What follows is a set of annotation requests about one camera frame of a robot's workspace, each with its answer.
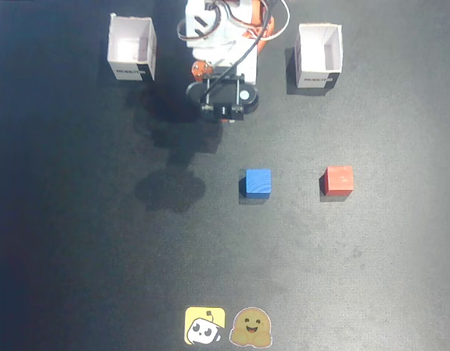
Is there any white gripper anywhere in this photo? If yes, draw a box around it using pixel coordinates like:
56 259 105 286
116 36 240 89
185 0 259 83

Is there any blue cube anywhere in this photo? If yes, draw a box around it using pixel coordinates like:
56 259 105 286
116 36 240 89
239 168 272 200

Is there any red cube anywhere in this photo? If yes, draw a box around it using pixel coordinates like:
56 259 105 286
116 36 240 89
319 165 354 197

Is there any white cardboard box black label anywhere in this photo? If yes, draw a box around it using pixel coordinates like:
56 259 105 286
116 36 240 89
294 23 344 89
106 13 158 82

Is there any yellow robot face sticker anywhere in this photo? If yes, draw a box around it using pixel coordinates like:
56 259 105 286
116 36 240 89
184 306 227 346

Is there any hugging face emoji sticker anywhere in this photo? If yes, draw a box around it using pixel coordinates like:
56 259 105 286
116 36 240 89
228 306 274 347

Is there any black oval wrist camera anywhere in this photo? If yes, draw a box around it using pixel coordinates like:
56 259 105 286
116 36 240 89
186 72 260 124

